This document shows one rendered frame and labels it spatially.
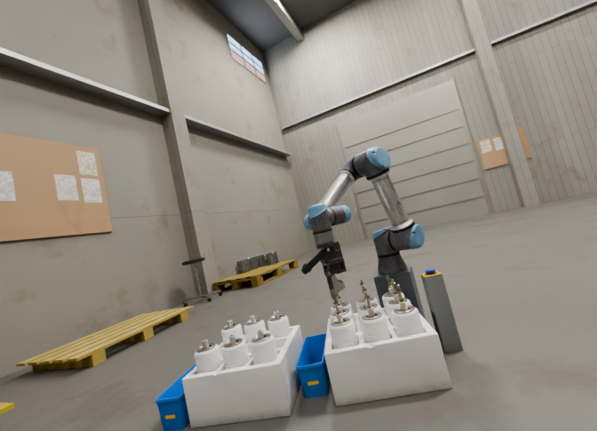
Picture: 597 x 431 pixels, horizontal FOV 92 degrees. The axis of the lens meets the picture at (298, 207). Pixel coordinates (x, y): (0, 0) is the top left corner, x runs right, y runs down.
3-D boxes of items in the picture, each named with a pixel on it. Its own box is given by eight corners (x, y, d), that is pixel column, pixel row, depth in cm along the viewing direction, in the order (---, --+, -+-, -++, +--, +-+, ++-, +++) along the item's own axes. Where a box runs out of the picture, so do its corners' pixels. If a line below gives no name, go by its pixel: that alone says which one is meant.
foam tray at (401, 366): (337, 355, 138) (328, 318, 140) (419, 340, 134) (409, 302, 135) (336, 407, 100) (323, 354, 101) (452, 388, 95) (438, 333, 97)
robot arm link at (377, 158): (404, 243, 156) (361, 151, 150) (431, 240, 144) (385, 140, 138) (394, 255, 148) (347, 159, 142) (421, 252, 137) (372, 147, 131)
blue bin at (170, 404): (200, 388, 139) (195, 363, 140) (221, 385, 137) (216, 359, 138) (159, 434, 109) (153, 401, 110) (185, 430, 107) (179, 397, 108)
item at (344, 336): (365, 363, 111) (353, 315, 113) (365, 377, 102) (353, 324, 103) (340, 366, 113) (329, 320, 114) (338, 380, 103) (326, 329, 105)
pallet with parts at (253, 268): (258, 275, 577) (253, 255, 581) (299, 267, 540) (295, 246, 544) (211, 294, 454) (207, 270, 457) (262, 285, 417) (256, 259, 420)
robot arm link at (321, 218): (330, 201, 113) (314, 203, 107) (338, 228, 112) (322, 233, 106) (317, 205, 119) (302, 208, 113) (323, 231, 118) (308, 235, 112)
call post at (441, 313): (439, 346, 125) (420, 275, 127) (456, 343, 124) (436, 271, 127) (445, 354, 118) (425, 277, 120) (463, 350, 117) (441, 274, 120)
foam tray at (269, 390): (234, 374, 146) (226, 338, 147) (308, 362, 139) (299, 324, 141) (190, 428, 108) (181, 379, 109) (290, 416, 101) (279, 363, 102)
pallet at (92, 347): (146, 322, 348) (144, 313, 349) (198, 315, 315) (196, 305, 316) (14, 378, 237) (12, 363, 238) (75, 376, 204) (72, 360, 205)
